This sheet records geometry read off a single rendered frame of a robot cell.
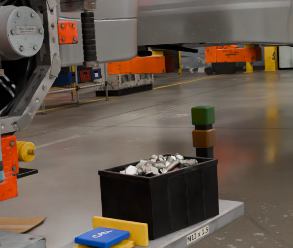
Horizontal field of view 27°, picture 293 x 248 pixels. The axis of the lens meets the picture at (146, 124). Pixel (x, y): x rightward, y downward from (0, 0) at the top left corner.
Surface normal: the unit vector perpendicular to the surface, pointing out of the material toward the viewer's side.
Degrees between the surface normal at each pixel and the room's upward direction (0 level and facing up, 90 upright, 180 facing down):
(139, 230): 90
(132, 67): 90
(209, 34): 106
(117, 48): 90
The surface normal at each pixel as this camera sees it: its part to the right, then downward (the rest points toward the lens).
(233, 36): -0.18, 0.36
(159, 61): -0.58, 0.14
